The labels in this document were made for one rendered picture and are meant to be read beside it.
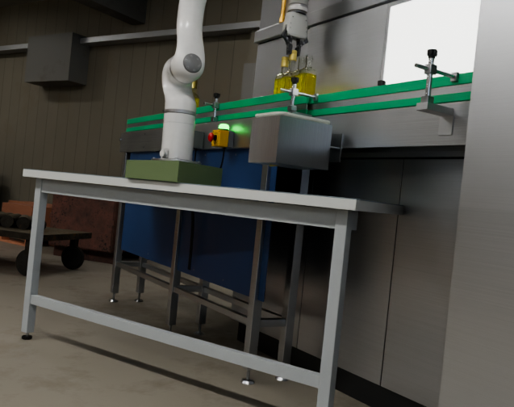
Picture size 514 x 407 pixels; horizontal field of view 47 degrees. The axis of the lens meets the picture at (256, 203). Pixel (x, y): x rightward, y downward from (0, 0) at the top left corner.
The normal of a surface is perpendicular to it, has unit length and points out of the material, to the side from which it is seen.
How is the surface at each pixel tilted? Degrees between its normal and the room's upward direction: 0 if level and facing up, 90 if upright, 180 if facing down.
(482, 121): 90
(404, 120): 90
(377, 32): 90
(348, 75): 90
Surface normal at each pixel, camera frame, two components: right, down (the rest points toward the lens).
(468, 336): -0.83, -0.08
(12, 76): -0.55, -0.05
